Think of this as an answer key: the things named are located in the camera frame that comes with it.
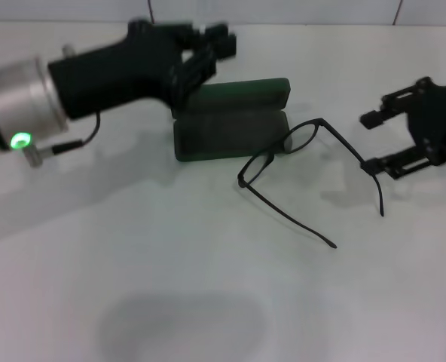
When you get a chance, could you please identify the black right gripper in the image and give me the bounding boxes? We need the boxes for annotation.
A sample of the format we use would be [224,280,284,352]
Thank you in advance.
[359,77,446,181]

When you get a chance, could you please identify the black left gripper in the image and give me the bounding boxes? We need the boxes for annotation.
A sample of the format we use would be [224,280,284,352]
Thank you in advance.
[47,20,239,121]

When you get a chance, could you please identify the green glasses case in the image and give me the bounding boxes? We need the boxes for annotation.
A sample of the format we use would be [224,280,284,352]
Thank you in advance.
[172,77,292,163]

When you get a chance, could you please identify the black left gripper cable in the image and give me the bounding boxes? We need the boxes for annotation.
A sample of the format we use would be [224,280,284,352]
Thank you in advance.
[52,112,102,156]

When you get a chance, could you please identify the black glasses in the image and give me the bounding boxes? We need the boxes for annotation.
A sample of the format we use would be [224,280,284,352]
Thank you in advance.
[237,118,385,250]

